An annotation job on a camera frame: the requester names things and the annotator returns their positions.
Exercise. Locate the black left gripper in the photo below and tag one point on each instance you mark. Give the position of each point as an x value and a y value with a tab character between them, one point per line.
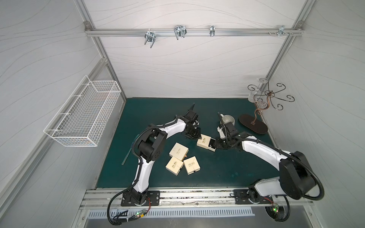
192	130

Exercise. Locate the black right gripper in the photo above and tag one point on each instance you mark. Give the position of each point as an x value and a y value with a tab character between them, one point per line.
218	143

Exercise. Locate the cream drawer jewelry box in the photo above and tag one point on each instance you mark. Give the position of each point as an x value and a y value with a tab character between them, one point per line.
207	142

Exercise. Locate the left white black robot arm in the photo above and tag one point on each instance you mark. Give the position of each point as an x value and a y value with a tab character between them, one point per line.
149	145

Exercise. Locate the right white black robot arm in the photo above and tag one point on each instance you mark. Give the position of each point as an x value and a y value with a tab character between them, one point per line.
296	178

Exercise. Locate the metal jewelry stand dark base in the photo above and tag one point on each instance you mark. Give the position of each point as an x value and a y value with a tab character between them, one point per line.
262	97

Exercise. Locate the grey ribbed ceramic mug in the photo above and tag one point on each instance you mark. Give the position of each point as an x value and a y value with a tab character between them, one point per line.
227	119

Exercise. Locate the metal clamp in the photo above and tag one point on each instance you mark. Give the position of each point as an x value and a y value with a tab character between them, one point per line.
212	31
180	31
281	32
149	37

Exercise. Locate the aluminium crossbar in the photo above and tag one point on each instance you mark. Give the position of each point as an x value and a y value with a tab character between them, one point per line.
191	32

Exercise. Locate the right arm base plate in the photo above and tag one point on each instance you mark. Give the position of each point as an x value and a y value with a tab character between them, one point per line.
245	196

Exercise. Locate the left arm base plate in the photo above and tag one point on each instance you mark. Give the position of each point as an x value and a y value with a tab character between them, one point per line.
148	198

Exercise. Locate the white wire basket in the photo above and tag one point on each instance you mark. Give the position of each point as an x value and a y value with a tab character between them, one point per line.
82	119

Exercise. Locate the white slotted cable duct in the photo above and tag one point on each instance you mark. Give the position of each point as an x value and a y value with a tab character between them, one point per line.
222	212

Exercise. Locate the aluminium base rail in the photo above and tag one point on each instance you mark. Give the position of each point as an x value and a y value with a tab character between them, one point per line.
99	198

